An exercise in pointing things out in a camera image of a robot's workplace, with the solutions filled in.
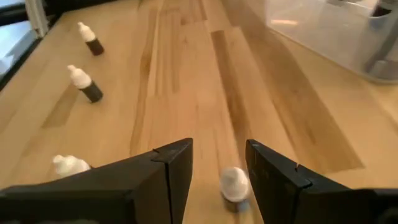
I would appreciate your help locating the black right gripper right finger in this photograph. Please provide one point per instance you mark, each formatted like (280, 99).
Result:
(304, 199)

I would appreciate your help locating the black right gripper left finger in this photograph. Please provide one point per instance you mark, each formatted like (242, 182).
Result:
(109, 193)

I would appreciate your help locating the small green dropper bottle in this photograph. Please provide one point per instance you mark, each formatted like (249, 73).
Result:
(68, 165)

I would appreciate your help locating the small purple dropper bottle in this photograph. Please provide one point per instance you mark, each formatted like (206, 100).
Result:
(233, 183)

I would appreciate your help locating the small black dropper bottle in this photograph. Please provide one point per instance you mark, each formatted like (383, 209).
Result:
(91, 91)

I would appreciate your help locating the small red-label dropper bottle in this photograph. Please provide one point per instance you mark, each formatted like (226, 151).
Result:
(94, 46)

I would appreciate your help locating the clear plastic bin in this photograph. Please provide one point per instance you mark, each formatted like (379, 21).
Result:
(311, 37)

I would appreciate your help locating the white frame bracket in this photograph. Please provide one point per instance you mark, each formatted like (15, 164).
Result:
(37, 18)

